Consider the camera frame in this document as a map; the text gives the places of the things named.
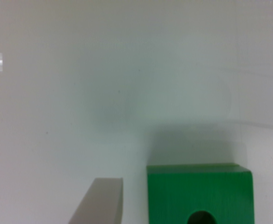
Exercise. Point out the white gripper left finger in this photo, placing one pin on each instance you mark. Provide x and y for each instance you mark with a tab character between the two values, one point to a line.
102	203

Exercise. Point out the green square block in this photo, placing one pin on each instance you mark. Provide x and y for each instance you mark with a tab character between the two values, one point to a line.
200	194

